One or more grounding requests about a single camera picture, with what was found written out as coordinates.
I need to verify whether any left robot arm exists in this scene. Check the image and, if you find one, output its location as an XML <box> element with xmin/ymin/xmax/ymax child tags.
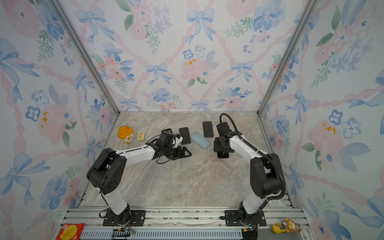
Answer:
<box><xmin>87</xmin><ymin>130</ymin><xmax>192</xmax><ymax>227</ymax></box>

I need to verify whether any black phone far right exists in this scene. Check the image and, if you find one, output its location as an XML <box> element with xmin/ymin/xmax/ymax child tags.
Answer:
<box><xmin>203</xmin><ymin>122</ymin><xmax>214</xmax><ymax>138</ymax></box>

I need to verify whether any yellow and brown plush toy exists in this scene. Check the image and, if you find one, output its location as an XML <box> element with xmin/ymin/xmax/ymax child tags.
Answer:
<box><xmin>272</xmin><ymin>218</ymin><xmax>301</xmax><ymax>234</ymax></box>

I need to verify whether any light blue phone case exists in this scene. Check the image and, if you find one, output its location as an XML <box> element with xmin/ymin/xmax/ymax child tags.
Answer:
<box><xmin>191</xmin><ymin>132</ymin><xmax>211</xmax><ymax>150</ymax></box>

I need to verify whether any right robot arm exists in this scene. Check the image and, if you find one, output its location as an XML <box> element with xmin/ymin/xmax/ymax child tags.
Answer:
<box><xmin>214</xmin><ymin>122</ymin><xmax>286</xmax><ymax>226</ymax></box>

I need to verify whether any red chip bag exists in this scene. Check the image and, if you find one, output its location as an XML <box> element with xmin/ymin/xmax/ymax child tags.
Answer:
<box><xmin>56</xmin><ymin>223</ymin><xmax>84</xmax><ymax>240</ymax></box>

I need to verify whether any aluminium rail frame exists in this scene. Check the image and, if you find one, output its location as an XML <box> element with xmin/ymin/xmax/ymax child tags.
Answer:
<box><xmin>61</xmin><ymin>207</ymin><xmax>315</xmax><ymax>240</ymax></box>

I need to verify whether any black phone middle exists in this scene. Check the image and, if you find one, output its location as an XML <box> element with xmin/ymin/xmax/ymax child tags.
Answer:
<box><xmin>179</xmin><ymin>127</ymin><xmax>191</xmax><ymax>145</ymax></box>

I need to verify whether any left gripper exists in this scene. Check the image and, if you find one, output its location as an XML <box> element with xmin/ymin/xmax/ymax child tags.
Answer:
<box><xmin>164</xmin><ymin>146</ymin><xmax>192</xmax><ymax>161</ymax></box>

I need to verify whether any black phone screen up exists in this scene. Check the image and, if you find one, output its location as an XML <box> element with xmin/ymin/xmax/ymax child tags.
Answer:
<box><xmin>217</xmin><ymin>151</ymin><xmax>229</xmax><ymax>159</ymax></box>

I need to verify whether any small yellow snack packet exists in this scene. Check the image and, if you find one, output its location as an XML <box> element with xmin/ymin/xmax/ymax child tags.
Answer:
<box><xmin>137</xmin><ymin>132</ymin><xmax>146</xmax><ymax>141</ymax></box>

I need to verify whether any orange lid yogurt cup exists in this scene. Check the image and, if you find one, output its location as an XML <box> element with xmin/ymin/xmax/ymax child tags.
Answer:
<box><xmin>118</xmin><ymin>126</ymin><xmax>135</xmax><ymax>144</ymax></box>

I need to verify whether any black corrugated cable hose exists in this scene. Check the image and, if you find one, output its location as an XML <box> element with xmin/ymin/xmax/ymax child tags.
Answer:
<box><xmin>219</xmin><ymin>113</ymin><xmax>286</xmax><ymax>211</ymax></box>

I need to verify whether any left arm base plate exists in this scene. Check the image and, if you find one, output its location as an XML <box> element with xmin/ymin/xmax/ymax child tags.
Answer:
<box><xmin>101</xmin><ymin>209</ymin><xmax>147</xmax><ymax>227</ymax></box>

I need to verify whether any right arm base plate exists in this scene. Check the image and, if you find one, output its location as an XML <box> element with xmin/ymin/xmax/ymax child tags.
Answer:
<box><xmin>220</xmin><ymin>209</ymin><xmax>267</xmax><ymax>228</ymax></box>

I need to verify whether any black phone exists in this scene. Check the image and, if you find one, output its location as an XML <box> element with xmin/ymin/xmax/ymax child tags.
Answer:
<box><xmin>203</xmin><ymin>122</ymin><xmax>214</xmax><ymax>138</ymax></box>
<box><xmin>179</xmin><ymin>127</ymin><xmax>191</xmax><ymax>145</ymax></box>

